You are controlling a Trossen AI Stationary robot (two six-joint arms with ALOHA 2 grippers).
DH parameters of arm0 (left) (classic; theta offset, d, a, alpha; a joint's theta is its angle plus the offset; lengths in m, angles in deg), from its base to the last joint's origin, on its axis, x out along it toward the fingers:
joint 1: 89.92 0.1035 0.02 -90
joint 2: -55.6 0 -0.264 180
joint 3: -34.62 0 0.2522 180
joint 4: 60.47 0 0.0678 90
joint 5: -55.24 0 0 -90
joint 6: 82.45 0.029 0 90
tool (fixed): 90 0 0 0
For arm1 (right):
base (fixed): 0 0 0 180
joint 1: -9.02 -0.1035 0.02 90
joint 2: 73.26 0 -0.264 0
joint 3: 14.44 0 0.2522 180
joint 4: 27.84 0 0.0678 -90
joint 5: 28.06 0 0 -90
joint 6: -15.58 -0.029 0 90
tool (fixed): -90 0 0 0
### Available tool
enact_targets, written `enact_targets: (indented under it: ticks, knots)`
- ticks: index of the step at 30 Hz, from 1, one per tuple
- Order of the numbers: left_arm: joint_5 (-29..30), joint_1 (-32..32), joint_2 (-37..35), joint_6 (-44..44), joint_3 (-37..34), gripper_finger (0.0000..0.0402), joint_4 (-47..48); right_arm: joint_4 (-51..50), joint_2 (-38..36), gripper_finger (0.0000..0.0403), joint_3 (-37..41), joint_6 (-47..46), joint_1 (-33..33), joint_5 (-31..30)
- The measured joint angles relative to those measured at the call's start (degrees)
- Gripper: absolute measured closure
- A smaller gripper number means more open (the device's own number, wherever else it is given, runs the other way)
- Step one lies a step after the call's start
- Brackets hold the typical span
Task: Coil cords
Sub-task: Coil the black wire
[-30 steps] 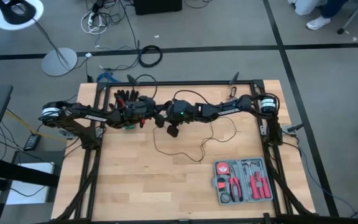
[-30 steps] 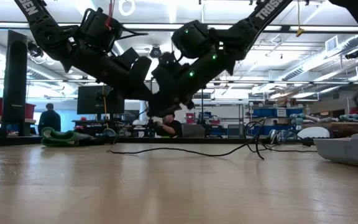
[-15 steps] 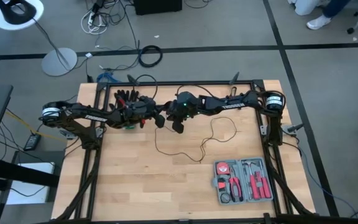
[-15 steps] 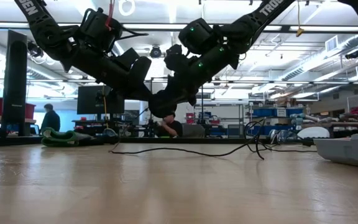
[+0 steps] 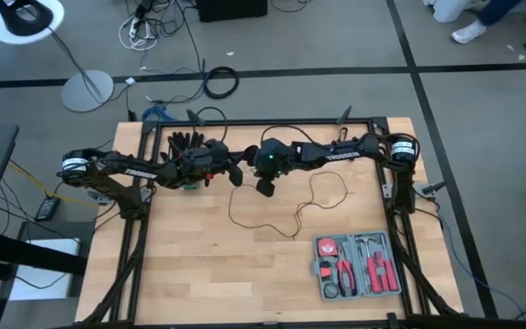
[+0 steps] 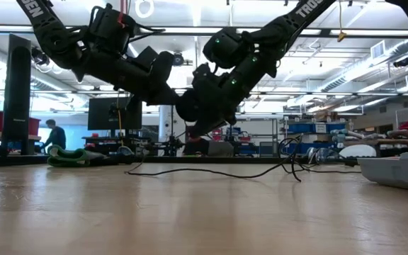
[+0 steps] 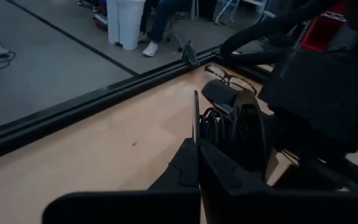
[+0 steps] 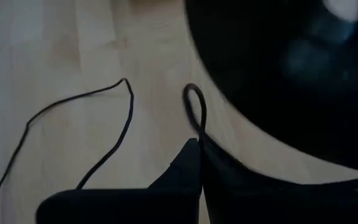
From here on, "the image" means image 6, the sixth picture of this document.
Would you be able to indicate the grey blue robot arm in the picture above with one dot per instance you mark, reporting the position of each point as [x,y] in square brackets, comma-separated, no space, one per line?
[345,135]

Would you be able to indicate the black table frame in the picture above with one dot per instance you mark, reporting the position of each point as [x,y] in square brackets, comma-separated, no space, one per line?
[289,160]

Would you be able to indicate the white column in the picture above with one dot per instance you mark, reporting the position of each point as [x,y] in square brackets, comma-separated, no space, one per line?
[165,120]

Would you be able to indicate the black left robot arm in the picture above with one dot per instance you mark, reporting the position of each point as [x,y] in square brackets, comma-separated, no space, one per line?
[55,39]

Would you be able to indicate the shelf with blue bins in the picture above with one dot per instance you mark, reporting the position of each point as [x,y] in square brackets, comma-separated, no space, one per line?
[303,128]

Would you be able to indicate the grey plastic tool case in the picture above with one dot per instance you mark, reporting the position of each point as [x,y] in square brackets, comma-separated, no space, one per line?
[395,173]

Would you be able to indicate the black monitor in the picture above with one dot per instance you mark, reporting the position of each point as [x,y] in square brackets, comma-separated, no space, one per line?
[101,113]

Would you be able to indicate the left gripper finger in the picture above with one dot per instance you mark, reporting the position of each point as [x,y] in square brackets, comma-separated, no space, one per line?
[175,97]

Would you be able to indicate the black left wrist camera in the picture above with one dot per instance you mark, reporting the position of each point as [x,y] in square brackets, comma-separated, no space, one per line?
[147,58]

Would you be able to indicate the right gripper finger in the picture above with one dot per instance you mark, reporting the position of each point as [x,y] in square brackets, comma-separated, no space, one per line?
[204,129]

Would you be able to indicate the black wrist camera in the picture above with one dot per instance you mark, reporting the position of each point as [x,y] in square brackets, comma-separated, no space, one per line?
[147,58]
[202,76]

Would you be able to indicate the black vertical post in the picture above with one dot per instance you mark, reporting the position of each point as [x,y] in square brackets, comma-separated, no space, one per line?
[16,88]

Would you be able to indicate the grey laptop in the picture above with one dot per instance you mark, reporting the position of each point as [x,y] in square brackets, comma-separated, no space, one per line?
[221,149]

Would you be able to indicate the black metal frame stand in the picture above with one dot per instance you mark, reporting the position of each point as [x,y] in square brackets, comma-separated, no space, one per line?
[171,131]

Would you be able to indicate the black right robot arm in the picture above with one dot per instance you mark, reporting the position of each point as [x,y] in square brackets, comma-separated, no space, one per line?
[260,46]

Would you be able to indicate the black framed ceiling light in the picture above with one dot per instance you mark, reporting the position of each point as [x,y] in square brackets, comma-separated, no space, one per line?
[190,30]

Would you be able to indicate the person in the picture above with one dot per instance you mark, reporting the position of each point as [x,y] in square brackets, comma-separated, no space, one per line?
[195,147]
[57,136]

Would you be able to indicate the silver blue bundle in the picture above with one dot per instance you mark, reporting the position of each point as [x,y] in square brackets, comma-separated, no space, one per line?
[317,155]

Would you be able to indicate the black green work glove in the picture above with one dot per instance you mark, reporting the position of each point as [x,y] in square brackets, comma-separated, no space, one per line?
[66,150]
[69,163]

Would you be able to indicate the wooden work table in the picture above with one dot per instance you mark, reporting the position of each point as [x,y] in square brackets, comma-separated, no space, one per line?
[377,141]

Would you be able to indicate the black overhead camera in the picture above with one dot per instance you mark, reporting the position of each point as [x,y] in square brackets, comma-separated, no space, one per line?
[179,59]

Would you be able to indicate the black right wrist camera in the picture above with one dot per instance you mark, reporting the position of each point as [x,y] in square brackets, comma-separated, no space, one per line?
[202,76]

